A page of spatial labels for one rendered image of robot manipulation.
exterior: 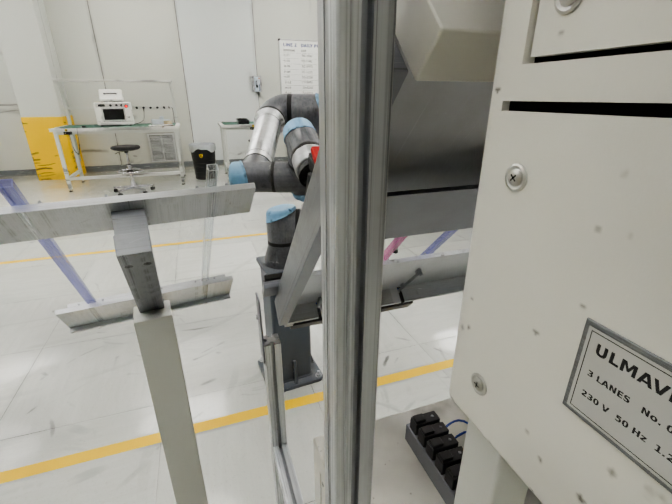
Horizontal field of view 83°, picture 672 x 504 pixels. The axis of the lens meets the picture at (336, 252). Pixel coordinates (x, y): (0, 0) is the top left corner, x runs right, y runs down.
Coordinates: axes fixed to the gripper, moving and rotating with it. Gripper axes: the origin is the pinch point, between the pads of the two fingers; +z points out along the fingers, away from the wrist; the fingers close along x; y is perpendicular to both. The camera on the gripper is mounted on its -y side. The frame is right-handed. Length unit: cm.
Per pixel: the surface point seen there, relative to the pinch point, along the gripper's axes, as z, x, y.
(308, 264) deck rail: 8.4, -9.2, 8.6
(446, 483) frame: 39.1, 5.3, -7.0
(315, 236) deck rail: 10.6, -9.8, 17.4
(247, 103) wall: -596, 70, -321
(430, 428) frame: 31.5, 6.9, -8.3
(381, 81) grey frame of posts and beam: 18.8, -10.8, 41.9
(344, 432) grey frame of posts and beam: 33.2, -13.0, 16.4
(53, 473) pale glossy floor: -3, -82, -106
